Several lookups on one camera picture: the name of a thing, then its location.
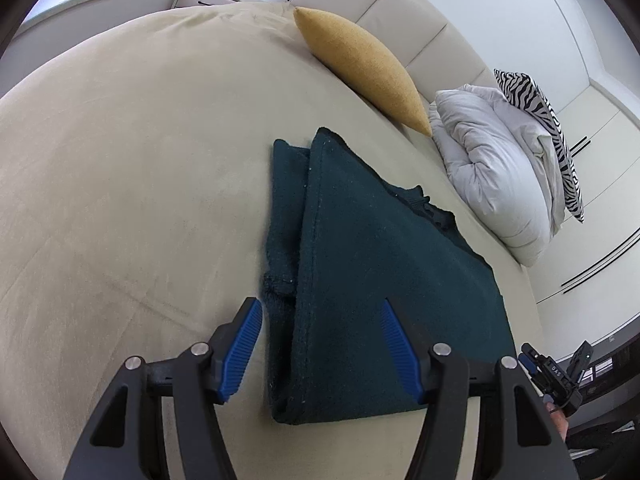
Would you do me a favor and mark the white duvet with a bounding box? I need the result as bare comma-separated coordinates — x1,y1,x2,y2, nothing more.
428,85,568,267

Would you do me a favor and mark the dark green sweater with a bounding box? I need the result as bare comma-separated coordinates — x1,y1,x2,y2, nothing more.
262,127,517,426

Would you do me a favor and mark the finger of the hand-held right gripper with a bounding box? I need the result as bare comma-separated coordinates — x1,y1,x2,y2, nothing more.
569,340,596,386
517,342,545,377

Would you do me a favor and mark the person's right hand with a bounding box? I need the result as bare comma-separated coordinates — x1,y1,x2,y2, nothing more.
544,394,572,443

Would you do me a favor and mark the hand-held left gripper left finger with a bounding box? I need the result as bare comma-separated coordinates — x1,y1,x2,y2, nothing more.
62,297,264,480

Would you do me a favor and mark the yellow pillow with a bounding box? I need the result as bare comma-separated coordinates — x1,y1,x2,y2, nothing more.
292,6,434,137

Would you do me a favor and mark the white window sill bench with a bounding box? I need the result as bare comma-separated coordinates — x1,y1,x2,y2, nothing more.
10,0,187,57

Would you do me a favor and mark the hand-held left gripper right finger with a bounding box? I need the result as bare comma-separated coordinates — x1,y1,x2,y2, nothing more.
380,298,579,480

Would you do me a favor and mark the white wardrobe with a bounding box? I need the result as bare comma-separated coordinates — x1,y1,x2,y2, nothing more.
535,77,640,361

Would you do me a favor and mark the bed with beige sheet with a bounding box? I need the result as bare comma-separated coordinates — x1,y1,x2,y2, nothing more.
0,1,548,480

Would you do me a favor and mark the zebra print pillow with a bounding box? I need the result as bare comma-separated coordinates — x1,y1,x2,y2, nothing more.
494,69,586,224

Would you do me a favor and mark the beige padded headboard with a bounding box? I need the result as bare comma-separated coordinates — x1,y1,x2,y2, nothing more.
292,0,501,98

